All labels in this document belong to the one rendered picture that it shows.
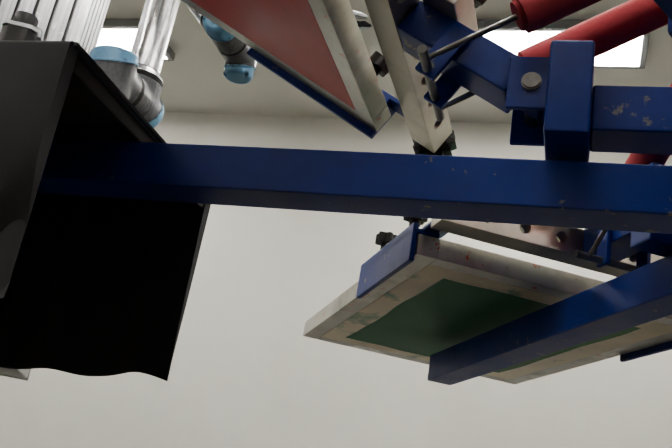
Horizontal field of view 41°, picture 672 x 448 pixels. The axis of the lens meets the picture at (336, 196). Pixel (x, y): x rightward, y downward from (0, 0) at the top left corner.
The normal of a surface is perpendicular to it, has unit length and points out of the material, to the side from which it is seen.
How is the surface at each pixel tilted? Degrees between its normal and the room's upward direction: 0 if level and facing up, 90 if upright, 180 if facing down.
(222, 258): 90
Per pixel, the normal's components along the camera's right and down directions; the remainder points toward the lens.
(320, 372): -0.23, -0.40
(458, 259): 0.28, -0.32
